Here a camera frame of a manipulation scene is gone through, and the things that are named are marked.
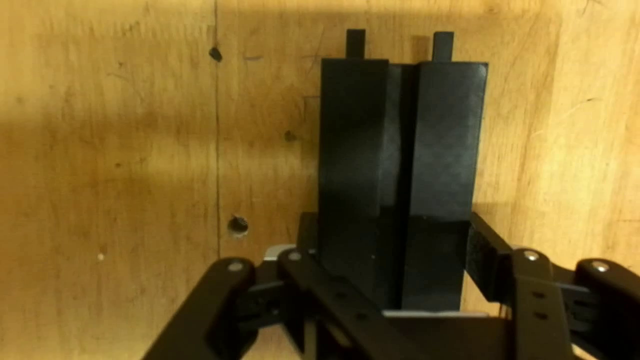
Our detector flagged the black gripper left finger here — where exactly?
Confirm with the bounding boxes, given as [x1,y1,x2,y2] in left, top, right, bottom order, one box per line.
[142,212,386,360]

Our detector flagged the black slotted bar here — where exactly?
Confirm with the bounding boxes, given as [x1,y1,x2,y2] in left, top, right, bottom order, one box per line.
[316,27,489,313]

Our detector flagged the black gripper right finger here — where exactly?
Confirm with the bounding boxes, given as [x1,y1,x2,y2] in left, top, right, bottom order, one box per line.
[464,212,640,360]

